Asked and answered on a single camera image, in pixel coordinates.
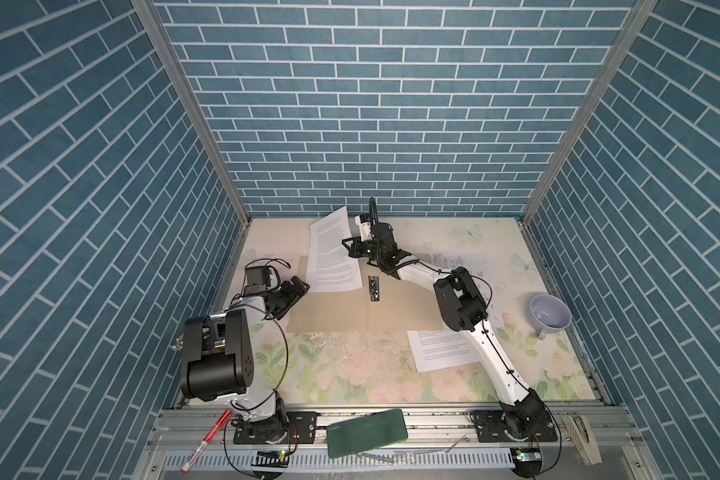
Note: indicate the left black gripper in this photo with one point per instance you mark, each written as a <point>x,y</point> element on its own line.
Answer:
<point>291,296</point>

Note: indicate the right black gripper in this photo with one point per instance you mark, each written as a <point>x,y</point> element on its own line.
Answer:
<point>354,250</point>

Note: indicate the printed text sheet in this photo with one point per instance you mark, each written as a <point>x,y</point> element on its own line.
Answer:
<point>437,350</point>
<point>330,268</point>

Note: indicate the beige paper folder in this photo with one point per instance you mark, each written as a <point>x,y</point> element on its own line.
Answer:
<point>403,306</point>

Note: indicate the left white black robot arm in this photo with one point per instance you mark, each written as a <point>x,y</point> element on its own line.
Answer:
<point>217,357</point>

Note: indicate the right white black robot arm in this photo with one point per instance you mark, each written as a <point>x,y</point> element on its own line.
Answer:
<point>463,310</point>

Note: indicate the metal folder clip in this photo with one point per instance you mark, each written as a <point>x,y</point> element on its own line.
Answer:
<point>374,288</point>

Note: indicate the technical drawing sheet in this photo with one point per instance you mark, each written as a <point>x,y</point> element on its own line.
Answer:
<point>477,266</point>

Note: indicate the green phone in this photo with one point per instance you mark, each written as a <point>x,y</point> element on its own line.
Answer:
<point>362,434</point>

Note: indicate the red white marker pen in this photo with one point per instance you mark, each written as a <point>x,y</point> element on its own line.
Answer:
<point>208,438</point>

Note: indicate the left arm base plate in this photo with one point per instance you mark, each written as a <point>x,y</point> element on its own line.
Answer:
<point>293,426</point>

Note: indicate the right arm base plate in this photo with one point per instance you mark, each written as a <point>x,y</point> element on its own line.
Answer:
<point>491,428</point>

